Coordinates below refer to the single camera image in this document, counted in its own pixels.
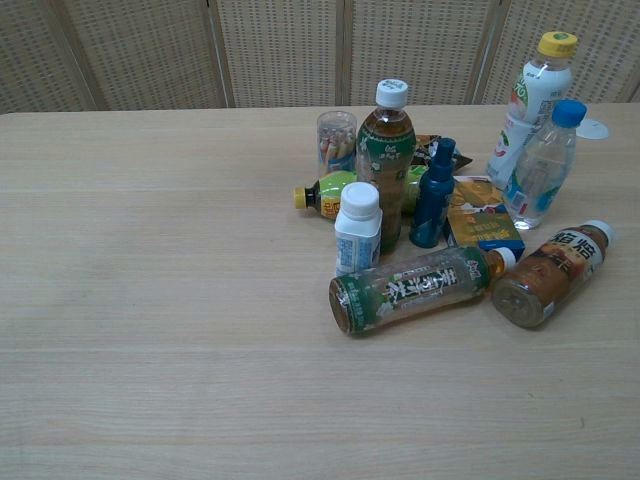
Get yellow-capped green label bottle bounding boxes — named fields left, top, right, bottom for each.
left=292, top=165, right=429, bottom=222

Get blue-capped clear water bottle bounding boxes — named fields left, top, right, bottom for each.
left=502, top=99, right=588, bottom=231

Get brown tea bottle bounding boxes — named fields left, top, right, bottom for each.
left=491, top=219, right=617, bottom=330

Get yellow-capped white drink bottle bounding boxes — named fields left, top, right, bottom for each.
left=485, top=31, right=579, bottom=192

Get small white milk bottle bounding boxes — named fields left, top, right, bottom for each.
left=333, top=181, right=384, bottom=277

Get clear tube of biscuit sticks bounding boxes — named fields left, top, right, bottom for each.
left=316, top=110, right=359, bottom=178

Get green tea bottle standing upright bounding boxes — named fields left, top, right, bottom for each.
left=355, top=78, right=417, bottom=256

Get green tea bottle lying down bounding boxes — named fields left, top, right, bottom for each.
left=328, top=244, right=517, bottom=339

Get dark blue spray bottle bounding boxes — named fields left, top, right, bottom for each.
left=409, top=138, right=458, bottom=249

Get dark snack packet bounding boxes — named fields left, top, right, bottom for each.
left=412, top=132, right=474, bottom=172

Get yellow and blue carton box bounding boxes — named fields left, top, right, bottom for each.
left=443, top=175, right=527, bottom=259

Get woven folding screen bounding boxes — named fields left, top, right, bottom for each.
left=0, top=0, right=640, bottom=115

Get white round disc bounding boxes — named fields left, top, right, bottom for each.
left=575, top=117, right=611, bottom=143

